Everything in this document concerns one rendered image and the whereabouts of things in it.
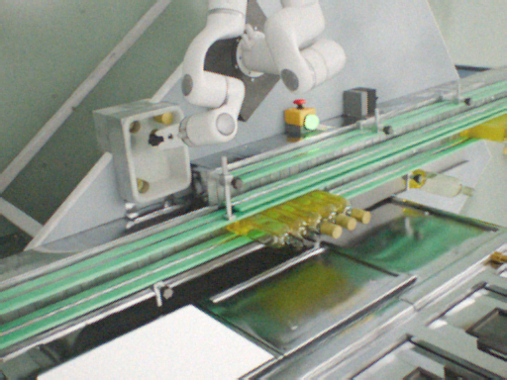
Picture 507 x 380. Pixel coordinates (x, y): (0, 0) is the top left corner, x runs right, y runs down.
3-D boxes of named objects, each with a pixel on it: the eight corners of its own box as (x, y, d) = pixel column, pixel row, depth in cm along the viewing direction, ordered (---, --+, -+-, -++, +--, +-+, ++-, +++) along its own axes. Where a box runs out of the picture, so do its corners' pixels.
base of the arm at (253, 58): (222, 43, 162) (259, 46, 151) (251, 13, 166) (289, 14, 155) (250, 85, 172) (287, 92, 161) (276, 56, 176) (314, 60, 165)
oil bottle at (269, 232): (227, 230, 169) (278, 252, 153) (225, 211, 167) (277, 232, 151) (242, 224, 172) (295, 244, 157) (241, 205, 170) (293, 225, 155)
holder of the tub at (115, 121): (122, 216, 161) (137, 223, 155) (106, 115, 151) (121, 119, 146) (176, 197, 171) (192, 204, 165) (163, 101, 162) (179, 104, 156)
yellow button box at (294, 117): (284, 131, 193) (301, 135, 188) (282, 108, 190) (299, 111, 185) (300, 126, 197) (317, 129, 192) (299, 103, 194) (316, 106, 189)
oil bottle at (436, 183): (404, 186, 220) (468, 203, 201) (403, 172, 218) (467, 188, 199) (413, 180, 223) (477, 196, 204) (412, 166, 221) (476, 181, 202)
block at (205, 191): (193, 201, 167) (208, 207, 162) (189, 168, 164) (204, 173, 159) (203, 197, 169) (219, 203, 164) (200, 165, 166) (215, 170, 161)
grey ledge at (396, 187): (278, 230, 196) (303, 239, 188) (276, 205, 193) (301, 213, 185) (446, 156, 252) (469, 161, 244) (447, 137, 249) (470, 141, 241)
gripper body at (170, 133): (181, 151, 138) (157, 155, 146) (218, 141, 144) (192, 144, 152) (172, 119, 136) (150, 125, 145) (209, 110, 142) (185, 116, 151)
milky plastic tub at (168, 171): (119, 198, 159) (136, 206, 152) (106, 114, 151) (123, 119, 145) (174, 179, 169) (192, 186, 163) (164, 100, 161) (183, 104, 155)
